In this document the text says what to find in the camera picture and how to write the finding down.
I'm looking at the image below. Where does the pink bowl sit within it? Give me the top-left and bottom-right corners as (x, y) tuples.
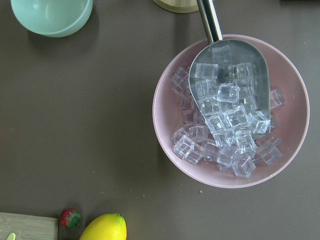
(152, 34), (310, 189)

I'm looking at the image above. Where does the metal ice scoop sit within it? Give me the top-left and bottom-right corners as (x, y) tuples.
(187, 0), (272, 136)

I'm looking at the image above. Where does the wooden cup tree stand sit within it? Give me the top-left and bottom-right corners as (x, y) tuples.
(152, 0), (199, 14)

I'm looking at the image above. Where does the yellow lemon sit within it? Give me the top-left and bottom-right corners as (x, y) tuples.
(79, 213), (127, 240)

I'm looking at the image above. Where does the red strawberry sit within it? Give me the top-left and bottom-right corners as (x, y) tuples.
(59, 208), (82, 229)

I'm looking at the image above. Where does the green bowl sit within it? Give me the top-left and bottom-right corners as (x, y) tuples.
(10, 0), (94, 38)

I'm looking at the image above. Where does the wooden cutting board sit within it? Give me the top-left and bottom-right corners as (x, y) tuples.
(0, 212), (59, 240)

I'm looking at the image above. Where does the yellow plastic knife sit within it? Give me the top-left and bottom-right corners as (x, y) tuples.
(6, 232), (16, 240)

